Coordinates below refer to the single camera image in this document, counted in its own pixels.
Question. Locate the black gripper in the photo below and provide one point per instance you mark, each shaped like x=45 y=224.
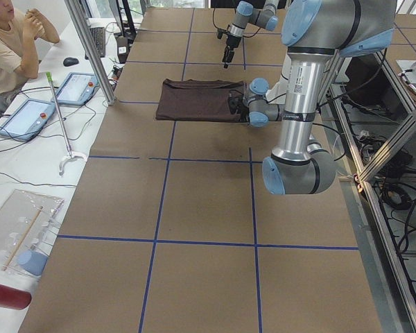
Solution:
x=240 y=105
x=233 y=40

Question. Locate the metal reacher grabber tool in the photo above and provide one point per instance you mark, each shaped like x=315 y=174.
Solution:
x=71 y=155

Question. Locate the aluminium frame post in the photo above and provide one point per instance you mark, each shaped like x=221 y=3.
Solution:
x=87 y=41

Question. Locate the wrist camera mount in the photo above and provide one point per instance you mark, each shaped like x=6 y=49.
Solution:
x=221 y=32
x=235 y=103

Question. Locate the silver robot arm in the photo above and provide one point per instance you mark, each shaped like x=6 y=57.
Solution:
x=246 y=14
x=313 y=32

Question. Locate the blue plastic cup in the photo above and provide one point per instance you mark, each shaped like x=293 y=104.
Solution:
x=32 y=262

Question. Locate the black keyboard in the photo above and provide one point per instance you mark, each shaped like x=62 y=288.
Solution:
x=98 y=35

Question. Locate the near teach pendant tablet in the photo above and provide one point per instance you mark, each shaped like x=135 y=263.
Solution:
x=28 y=120

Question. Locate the brown t-shirt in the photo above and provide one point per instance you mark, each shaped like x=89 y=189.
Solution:
x=198 y=100

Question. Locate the red bottle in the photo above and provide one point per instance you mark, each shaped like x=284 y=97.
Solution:
x=11 y=298

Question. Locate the clear plastic bag sheet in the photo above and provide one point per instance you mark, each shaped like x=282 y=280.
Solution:
x=27 y=222

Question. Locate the teach pendant tablet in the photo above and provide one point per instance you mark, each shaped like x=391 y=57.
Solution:
x=76 y=89
x=28 y=120

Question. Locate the black computer mouse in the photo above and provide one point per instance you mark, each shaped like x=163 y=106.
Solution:
x=70 y=61

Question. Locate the far teach pendant tablet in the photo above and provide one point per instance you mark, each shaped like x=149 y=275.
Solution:
x=76 y=89

